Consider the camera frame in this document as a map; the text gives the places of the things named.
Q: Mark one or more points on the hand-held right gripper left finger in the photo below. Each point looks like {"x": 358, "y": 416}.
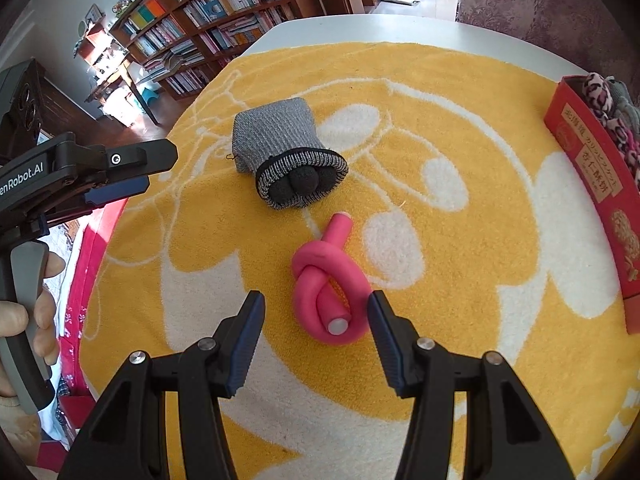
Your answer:
{"x": 247, "y": 345}

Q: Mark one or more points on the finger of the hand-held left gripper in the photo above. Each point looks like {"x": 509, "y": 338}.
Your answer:
{"x": 120, "y": 189}
{"x": 140, "y": 155}

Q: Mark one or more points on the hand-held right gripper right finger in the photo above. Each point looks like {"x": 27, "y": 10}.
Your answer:
{"x": 387, "y": 345}

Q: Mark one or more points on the pink knotted foam curler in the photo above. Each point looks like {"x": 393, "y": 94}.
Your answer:
{"x": 320, "y": 255}

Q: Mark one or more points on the red metal tin box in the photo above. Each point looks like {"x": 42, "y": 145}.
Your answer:
{"x": 590, "y": 160}

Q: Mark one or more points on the leopard print scrunchie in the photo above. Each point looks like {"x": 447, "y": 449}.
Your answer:
{"x": 597, "y": 92}

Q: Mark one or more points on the grey knitted glove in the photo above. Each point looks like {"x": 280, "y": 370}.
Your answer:
{"x": 625, "y": 105}

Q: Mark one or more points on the person's left forearm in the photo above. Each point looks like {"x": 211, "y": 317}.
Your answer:
{"x": 17, "y": 427}

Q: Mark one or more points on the person's left hand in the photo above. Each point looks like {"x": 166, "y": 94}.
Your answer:
{"x": 45, "y": 320}

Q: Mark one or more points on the teal plastic stool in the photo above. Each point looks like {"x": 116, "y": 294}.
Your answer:
{"x": 150, "y": 93}

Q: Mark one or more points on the small wooden desk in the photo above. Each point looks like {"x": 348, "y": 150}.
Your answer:
{"x": 125, "y": 67}

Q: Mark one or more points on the red floral bedding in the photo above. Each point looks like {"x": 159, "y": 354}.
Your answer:
{"x": 75, "y": 285}

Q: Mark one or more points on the grey sock with black cuff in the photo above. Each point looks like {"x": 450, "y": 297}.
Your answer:
{"x": 272, "y": 130}

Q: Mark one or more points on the wooden bookshelf with books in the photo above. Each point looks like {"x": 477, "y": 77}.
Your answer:
{"x": 225, "y": 5}

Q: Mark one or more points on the yellow and white towel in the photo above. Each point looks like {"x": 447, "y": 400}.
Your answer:
{"x": 450, "y": 125}

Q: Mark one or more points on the sheer patterned curtain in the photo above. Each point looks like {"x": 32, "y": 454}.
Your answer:
{"x": 525, "y": 5}

